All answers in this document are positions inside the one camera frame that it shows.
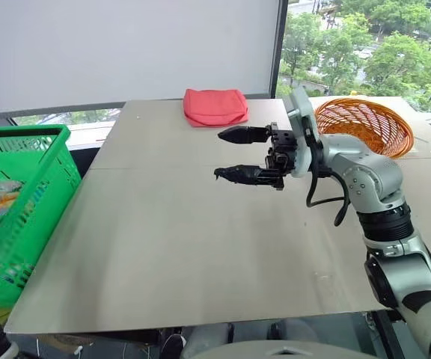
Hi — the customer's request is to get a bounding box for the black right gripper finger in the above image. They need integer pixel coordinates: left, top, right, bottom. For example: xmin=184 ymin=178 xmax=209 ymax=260
xmin=217 ymin=126 xmax=272 ymax=146
xmin=213 ymin=163 xmax=280 ymax=188

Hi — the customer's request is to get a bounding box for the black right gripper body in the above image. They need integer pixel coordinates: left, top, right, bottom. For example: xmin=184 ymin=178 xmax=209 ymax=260
xmin=264 ymin=121 xmax=299 ymax=192

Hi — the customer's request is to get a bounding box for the orange wicker basket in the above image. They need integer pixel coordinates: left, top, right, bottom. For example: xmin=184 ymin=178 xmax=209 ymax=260
xmin=314 ymin=96 xmax=415 ymax=160

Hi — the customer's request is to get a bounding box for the green plastic shopping basket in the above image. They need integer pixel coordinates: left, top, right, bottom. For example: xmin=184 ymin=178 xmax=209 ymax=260
xmin=0 ymin=124 xmax=83 ymax=306

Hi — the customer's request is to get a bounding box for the red fabric pouch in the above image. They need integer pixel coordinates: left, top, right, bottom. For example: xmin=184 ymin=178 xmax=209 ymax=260
xmin=183 ymin=88 xmax=249 ymax=129

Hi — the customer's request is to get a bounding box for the white roller blind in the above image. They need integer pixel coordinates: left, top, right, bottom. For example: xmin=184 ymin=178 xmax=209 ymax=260
xmin=0 ymin=0 xmax=290 ymax=114

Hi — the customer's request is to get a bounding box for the grey robot torso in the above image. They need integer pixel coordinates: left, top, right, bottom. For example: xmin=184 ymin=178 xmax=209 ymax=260
xmin=180 ymin=337 xmax=391 ymax=359

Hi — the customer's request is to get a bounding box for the black white shoe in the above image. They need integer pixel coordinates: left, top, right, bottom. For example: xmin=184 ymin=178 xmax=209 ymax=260
xmin=160 ymin=333 xmax=189 ymax=359

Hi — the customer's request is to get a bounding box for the white colourful snack packet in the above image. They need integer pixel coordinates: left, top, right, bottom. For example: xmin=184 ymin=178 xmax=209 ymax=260
xmin=0 ymin=178 xmax=26 ymax=205

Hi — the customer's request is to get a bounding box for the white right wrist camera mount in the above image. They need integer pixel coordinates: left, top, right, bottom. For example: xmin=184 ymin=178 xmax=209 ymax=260
xmin=288 ymin=86 xmax=323 ymax=178

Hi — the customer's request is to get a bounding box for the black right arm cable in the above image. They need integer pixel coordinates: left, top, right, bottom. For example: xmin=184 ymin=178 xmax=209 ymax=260
xmin=305 ymin=126 xmax=352 ymax=227

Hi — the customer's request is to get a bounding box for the dark window frame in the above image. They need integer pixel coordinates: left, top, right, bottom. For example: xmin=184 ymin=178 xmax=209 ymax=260
xmin=269 ymin=0 xmax=290 ymax=99

